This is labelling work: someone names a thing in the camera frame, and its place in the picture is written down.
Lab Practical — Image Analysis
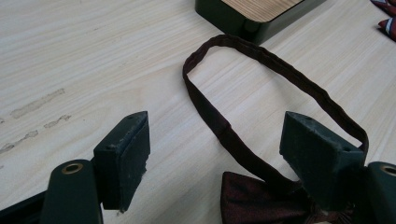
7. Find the black rack with wooden base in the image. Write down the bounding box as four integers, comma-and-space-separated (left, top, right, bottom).
194, 0, 328, 46

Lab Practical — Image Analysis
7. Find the dark brown bow tie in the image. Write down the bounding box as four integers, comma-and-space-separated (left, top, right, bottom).
182, 34, 370, 224

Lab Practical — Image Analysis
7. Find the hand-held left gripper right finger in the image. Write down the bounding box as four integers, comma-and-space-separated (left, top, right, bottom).
278, 110, 367, 212

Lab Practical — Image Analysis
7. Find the red striped bow tie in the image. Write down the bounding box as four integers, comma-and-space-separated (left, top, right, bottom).
370, 0, 396, 42

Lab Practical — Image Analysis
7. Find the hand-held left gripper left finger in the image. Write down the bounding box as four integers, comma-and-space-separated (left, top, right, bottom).
92, 110, 151, 214

